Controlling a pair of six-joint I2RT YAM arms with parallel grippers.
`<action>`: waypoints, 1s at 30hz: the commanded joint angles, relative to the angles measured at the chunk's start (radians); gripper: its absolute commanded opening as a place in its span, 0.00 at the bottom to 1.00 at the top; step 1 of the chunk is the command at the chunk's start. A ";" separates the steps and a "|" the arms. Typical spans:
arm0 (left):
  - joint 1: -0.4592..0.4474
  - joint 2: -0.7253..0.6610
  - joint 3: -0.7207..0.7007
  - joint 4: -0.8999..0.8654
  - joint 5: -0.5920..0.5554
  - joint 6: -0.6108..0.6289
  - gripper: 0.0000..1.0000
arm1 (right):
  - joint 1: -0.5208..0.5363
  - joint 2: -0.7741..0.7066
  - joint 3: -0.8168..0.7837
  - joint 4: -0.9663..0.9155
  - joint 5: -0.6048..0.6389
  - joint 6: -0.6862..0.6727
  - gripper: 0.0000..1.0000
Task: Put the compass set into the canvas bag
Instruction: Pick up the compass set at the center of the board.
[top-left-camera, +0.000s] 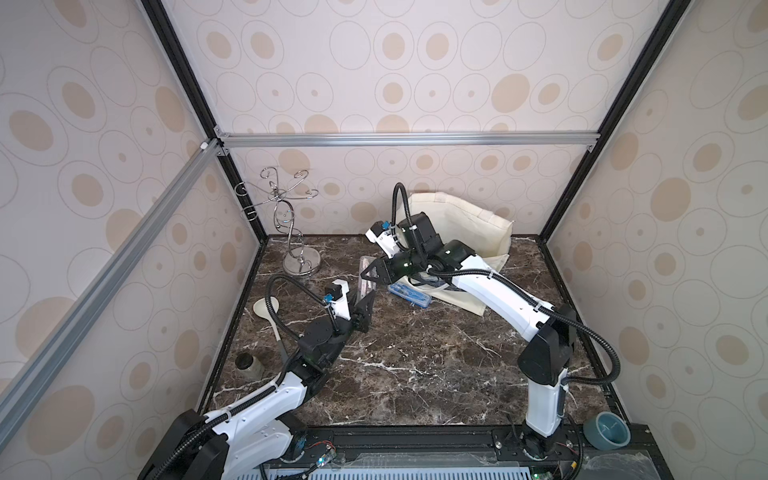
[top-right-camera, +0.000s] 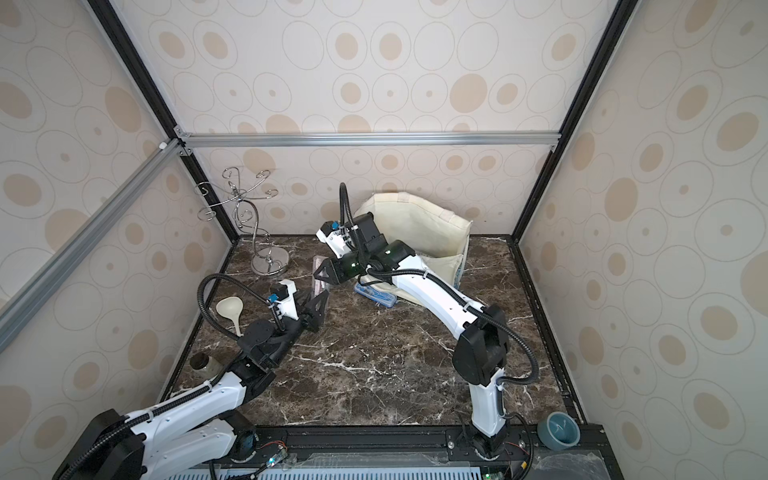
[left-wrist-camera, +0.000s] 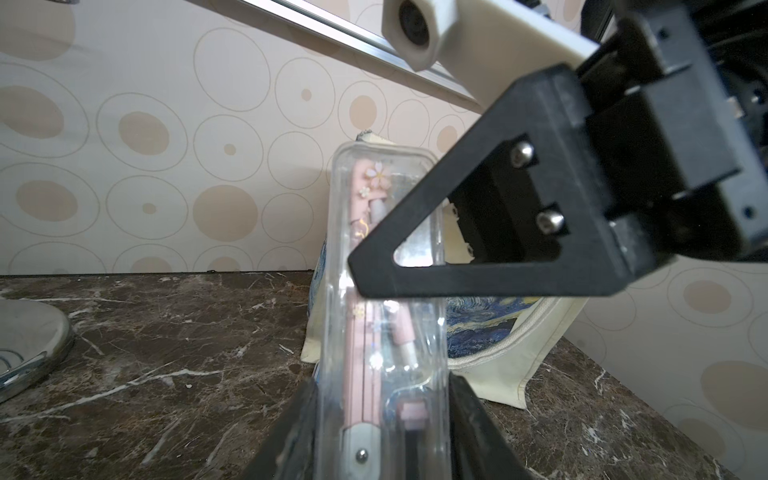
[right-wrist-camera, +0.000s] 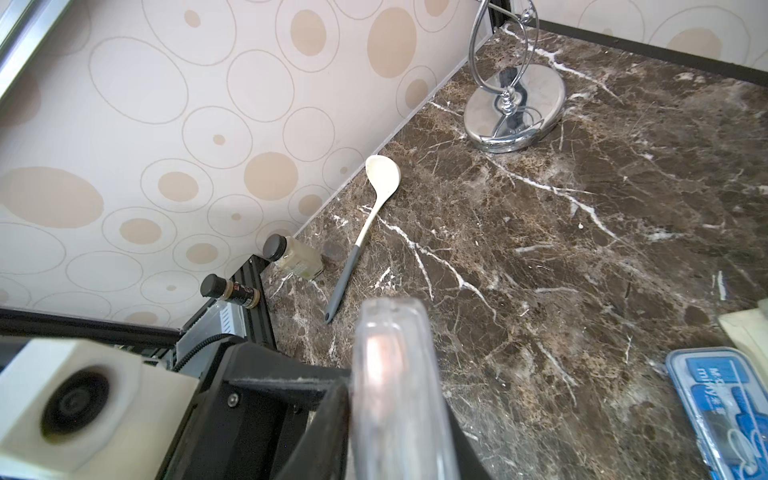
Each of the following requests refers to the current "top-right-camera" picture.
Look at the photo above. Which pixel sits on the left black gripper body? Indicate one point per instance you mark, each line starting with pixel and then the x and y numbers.
pixel 291 330

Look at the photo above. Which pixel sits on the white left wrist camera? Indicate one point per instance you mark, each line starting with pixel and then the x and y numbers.
pixel 281 299

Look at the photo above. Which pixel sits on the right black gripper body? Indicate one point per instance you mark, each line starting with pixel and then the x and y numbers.
pixel 339 267

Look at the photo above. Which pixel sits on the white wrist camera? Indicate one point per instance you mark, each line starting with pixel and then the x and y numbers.
pixel 333 235
pixel 281 299

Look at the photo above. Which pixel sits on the cream spoon grey handle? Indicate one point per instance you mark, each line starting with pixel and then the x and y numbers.
pixel 231 308

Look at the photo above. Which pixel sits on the horizontal aluminium rail back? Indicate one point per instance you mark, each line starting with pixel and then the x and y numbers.
pixel 368 139

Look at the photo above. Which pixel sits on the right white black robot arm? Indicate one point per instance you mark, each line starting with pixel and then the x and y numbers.
pixel 488 354

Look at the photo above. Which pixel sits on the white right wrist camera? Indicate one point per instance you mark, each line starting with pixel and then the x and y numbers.
pixel 333 235

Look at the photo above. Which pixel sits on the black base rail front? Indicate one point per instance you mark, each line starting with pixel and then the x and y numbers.
pixel 411 452

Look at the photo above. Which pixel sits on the teal ceramic cup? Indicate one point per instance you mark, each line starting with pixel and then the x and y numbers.
pixel 558 432

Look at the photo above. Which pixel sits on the cream canvas starry-night tote bag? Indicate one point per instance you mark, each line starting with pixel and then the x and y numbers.
pixel 440 236

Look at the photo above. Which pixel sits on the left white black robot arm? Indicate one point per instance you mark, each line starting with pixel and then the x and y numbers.
pixel 200 424

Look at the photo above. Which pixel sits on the chrome wire jewelry stand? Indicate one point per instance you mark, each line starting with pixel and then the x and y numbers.
pixel 267 259

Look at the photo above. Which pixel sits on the small jar black lid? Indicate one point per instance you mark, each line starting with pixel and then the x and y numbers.
pixel 204 366

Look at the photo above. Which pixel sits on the aluminium rail left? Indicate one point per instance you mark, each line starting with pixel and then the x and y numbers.
pixel 28 301

